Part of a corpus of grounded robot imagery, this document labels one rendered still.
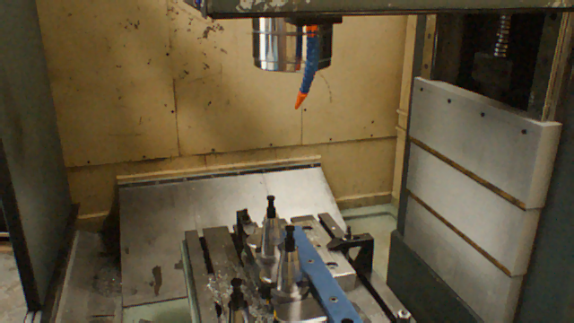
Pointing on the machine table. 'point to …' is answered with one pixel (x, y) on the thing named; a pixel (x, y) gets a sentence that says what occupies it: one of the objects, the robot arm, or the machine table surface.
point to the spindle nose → (286, 46)
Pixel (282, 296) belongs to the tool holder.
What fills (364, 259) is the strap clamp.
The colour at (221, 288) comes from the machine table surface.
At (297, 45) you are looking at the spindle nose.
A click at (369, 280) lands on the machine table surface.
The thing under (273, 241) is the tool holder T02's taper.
